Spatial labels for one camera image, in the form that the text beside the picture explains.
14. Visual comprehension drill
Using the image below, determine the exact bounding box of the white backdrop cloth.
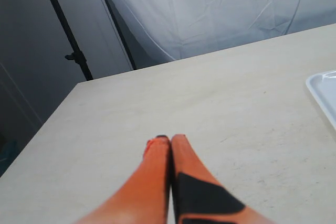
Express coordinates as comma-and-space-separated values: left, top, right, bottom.
112, 0, 335, 62

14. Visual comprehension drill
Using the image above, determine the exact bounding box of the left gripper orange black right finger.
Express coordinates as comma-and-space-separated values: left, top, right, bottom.
171, 134, 268, 223

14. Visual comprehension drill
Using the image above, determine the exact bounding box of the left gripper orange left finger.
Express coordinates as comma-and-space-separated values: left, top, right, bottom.
77, 135, 171, 223

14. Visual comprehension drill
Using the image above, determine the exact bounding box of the white plastic tray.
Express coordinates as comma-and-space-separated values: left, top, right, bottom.
306, 70, 336, 129

